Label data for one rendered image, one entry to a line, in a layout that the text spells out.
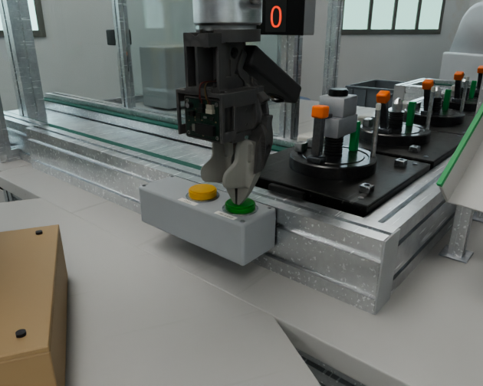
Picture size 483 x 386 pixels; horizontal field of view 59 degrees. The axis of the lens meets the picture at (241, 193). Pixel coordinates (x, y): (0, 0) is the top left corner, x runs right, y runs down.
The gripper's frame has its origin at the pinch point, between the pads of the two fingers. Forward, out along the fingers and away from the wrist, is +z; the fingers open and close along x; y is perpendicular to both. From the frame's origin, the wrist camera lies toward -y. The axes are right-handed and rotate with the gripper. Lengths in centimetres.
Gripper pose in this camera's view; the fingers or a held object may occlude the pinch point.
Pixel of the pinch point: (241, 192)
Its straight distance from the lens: 55.6
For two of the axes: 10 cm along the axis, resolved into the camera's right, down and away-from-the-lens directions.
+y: -6.5, 2.8, -7.1
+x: 7.6, 2.3, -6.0
